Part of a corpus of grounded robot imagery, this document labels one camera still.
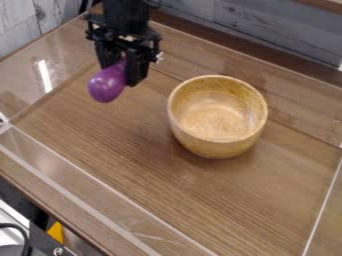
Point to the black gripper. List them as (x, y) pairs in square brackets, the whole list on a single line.
[(121, 30)]

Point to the purple toy eggplant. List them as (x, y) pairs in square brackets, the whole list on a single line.
[(108, 82)]

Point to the light wooden bowl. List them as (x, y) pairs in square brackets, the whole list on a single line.
[(218, 114)]

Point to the yellow black device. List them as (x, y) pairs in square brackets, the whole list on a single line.
[(47, 242)]

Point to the clear acrylic tray wall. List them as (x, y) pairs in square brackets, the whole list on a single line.
[(103, 166)]

